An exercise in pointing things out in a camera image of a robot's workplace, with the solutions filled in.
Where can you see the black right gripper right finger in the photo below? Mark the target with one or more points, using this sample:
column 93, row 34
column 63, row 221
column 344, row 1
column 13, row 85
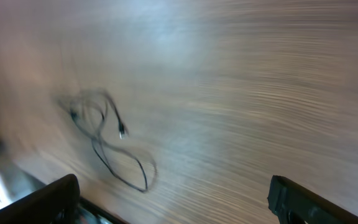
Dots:
column 292, row 204

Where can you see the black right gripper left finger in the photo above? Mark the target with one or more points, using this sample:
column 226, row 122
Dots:
column 54, row 203

